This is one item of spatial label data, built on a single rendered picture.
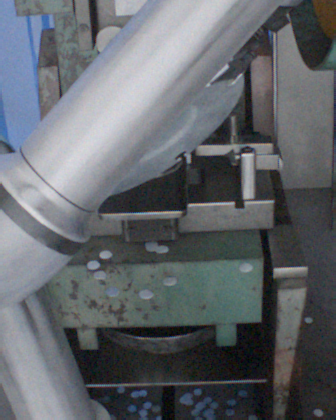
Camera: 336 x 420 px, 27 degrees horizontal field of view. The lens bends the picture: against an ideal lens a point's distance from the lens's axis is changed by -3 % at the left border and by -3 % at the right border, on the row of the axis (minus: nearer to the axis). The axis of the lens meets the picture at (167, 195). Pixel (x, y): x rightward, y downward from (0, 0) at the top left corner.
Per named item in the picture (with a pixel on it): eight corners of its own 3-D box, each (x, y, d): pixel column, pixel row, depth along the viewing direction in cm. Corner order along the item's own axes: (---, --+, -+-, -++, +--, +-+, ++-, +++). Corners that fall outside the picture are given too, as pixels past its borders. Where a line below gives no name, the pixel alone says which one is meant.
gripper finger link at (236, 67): (192, 65, 85) (231, 22, 79) (201, 61, 86) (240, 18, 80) (216, 95, 85) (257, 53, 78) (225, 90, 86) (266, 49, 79)
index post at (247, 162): (256, 198, 128) (256, 150, 123) (240, 199, 128) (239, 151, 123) (255, 191, 130) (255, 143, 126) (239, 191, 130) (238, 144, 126)
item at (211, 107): (110, 213, 114) (107, 208, 114) (257, 103, 111) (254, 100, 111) (32, 178, 87) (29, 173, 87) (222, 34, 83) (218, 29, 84)
